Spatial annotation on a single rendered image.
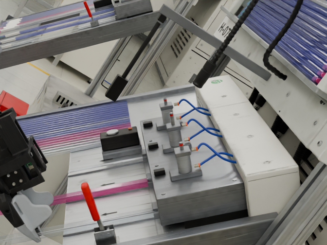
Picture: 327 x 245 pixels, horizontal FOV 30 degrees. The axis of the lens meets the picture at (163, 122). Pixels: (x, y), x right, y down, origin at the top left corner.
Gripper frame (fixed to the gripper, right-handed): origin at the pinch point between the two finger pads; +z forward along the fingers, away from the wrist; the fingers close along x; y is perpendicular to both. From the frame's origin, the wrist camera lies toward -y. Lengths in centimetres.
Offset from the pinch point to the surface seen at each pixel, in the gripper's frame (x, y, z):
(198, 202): -6.0, 26.5, 3.9
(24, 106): 99, -16, 6
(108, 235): -7.1, 12.3, 2.0
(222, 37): 54, 45, -1
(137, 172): 17.1, 17.4, 5.6
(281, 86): 9.3, 46.8, -1.4
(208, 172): -0.5, 29.8, 2.7
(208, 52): 135, 47, 26
